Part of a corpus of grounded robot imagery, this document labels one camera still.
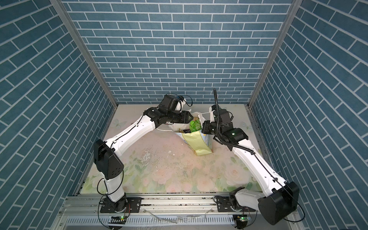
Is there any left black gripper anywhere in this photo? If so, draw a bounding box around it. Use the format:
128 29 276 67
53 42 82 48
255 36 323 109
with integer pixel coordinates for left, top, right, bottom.
166 111 195 124

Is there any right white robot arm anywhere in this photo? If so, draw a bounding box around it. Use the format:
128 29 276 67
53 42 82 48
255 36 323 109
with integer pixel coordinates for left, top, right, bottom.
202 105 300 225

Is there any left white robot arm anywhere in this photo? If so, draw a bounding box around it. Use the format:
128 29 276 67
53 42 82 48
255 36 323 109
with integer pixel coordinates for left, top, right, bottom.
94 107 194 203

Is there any corner metal post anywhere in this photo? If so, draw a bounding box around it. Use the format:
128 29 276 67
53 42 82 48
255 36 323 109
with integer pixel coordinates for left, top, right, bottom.
248 0 302 108
50 0 118 109

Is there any green Lay's chips bag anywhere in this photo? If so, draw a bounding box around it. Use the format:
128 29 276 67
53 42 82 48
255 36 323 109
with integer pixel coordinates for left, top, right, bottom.
189 119 202 133

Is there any colourful paper gift bag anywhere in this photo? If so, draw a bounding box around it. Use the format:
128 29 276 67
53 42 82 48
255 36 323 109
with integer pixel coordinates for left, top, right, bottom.
167 112 213 156

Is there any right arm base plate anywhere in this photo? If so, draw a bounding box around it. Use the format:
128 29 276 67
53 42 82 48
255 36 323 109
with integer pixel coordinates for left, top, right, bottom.
213 195 256 212

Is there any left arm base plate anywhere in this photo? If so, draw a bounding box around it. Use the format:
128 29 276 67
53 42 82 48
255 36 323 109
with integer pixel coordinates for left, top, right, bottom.
99 197 142 213

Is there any left corner metal post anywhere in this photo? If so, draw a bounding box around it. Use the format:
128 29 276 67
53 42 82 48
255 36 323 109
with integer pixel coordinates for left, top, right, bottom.
50 0 118 109

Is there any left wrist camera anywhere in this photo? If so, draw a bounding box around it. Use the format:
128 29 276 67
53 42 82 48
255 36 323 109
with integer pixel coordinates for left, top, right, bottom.
157 94 186 114

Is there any aluminium front rail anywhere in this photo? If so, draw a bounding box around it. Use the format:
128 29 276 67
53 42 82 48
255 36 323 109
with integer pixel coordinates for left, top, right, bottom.
52 193 304 230

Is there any right corner metal post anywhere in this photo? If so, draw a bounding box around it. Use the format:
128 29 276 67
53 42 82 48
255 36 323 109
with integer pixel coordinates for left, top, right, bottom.
248 0 302 108

